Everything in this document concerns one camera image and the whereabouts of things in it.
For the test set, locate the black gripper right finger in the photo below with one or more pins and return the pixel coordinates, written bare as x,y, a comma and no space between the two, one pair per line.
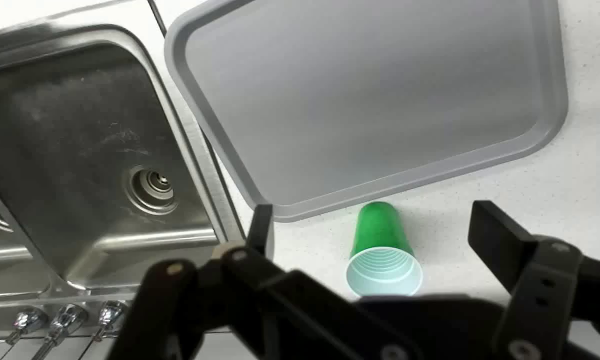
541,278

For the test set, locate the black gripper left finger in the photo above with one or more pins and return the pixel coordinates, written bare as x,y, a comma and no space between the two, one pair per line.
253,251

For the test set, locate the grey plastic tray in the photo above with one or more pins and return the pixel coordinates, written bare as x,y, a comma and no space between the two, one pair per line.
319,105

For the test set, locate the green plastic cup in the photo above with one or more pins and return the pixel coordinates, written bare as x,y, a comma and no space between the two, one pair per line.
382,261

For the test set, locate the stainless steel double sink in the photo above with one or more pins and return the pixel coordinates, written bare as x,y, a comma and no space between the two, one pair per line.
102,164

